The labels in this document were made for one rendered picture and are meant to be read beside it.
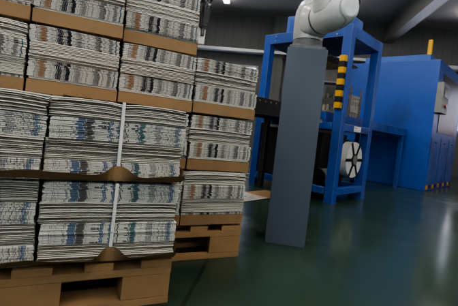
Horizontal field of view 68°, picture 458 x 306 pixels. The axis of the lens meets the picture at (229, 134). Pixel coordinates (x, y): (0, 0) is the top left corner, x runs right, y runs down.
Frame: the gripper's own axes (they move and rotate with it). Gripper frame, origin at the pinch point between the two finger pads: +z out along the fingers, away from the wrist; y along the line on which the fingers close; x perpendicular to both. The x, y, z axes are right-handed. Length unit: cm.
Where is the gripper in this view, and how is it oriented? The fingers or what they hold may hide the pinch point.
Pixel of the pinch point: (201, 36)
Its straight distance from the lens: 161.0
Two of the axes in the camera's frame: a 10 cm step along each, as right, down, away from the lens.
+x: 9.0, 0.9, 4.3
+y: 4.3, 0.7, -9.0
